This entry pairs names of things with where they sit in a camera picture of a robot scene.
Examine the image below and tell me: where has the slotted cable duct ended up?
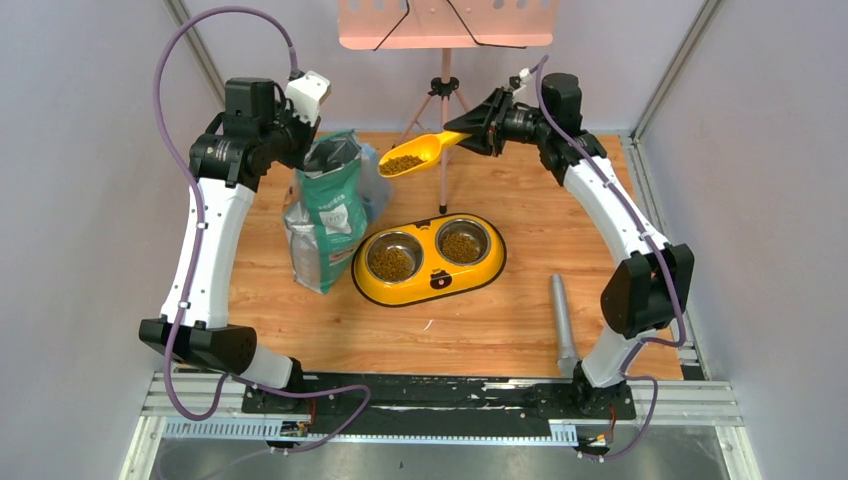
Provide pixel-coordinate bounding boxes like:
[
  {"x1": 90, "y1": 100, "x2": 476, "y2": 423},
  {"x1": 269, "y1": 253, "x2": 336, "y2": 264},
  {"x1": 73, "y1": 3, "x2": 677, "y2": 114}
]
[{"x1": 162, "y1": 418, "x2": 579, "y2": 447}]

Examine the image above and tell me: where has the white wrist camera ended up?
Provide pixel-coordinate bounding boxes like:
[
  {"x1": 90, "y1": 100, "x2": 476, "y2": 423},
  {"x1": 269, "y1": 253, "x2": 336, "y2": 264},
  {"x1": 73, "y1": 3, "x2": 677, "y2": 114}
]
[
  {"x1": 284, "y1": 71, "x2": 331, "y2": 127},
  {"x1": 505, "y1": 68, "x2": 534, "y2": 95}
]

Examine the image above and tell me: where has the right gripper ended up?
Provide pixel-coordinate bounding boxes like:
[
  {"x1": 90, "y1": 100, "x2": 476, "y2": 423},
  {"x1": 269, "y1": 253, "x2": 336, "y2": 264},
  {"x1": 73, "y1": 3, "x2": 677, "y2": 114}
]
[{"x1": 444, "y1": 89, "x2": 551, "y2": 158}]

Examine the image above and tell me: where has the brown kibble in bowls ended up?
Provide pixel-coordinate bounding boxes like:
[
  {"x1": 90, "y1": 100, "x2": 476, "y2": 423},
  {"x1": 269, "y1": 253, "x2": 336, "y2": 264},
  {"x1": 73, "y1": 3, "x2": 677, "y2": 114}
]
[{"x1": 366, "y1": 231, "x2": 485, "y2": 283}]

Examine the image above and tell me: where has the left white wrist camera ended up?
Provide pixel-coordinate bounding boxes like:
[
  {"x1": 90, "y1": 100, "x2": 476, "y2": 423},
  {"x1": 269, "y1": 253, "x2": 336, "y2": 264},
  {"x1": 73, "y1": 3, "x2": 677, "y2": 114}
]
[{"x1": 284, "y1": 71, "x2": 331, "y2": 127}]

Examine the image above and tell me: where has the grey metal tube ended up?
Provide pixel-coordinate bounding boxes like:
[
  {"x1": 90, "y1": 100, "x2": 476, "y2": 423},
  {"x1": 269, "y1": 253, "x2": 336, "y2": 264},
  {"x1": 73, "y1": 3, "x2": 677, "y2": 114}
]
[{"x1": 550, "y1": 274, "x2": 580, "y2": 379}]

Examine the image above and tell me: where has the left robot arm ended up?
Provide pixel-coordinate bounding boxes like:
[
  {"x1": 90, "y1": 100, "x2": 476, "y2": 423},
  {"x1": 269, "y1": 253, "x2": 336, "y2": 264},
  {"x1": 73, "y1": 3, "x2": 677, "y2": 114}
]
[{"x1": 139, "y1": 71, "x2": 331, "y2": 413}]

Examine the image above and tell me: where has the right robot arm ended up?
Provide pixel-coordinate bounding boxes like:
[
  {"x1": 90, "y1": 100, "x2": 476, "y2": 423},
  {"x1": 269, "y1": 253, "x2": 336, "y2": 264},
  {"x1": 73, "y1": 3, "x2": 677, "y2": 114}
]
[{"x1": 443, "y1": 72, "x2": 695, "y2": 418}]

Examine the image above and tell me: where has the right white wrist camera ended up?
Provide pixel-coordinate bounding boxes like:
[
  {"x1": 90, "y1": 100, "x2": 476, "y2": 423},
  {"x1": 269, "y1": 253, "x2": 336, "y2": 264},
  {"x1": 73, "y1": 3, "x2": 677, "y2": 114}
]
[{"x1": 505, "y1": 68, "x2": 534, "y2": 95}]

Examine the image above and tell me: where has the yellow double pet bowl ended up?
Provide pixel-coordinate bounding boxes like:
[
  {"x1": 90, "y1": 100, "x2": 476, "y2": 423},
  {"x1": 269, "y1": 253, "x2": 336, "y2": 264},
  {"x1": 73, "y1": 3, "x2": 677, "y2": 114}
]
[{"x1": 351, "y1": 213, "x2": 507, "y2": 308}]

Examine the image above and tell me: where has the pink music stand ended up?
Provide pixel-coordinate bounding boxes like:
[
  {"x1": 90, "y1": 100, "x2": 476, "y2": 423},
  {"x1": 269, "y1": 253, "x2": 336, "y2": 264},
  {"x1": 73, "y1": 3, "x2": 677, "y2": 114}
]
[{"x1": 337, "y1": 0, "x2": 562, "y2": 216}]

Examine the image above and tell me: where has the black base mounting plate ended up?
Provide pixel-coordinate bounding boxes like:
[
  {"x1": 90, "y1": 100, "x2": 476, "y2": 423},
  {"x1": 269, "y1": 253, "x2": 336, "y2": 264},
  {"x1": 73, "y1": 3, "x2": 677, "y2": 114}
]
[{"x1": 241, "y1": 372, "x2": 636, "y2": 432}]

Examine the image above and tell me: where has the blue wrapped package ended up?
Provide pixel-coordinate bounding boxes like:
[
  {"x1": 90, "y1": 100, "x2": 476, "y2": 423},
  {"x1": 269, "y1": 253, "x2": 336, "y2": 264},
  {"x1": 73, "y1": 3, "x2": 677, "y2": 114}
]
[{"x1": 357, "y1": 144, "x2": 393, "y2": 224}]

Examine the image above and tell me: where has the green pet food bag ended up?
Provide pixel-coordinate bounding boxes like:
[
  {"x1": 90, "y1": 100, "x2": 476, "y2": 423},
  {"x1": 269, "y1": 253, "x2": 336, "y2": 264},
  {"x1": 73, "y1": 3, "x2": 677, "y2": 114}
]
[{"x1": 283, "y1": 130, "x2": 368, "y2": 294}]

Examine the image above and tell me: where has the yellow plastic scoop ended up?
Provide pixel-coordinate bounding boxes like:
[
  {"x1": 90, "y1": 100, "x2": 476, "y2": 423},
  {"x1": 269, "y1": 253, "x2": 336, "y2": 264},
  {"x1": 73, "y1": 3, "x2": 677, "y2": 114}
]
[{"x1": 377, "y1": 131, "x2": 470, "y2": 178}]

